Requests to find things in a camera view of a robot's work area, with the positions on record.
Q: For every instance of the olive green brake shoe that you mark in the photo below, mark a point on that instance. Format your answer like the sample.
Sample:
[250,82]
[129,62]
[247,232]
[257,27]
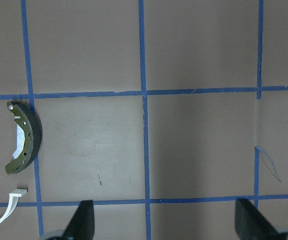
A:
[28,138]

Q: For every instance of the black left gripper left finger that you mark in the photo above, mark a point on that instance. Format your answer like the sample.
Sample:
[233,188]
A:
[82,222]

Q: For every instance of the white curved plastic bracket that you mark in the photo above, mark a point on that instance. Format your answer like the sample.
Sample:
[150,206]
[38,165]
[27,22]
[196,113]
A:
[12,202]

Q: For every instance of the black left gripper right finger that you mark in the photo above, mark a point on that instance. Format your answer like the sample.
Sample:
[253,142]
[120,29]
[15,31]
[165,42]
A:
[250,223]

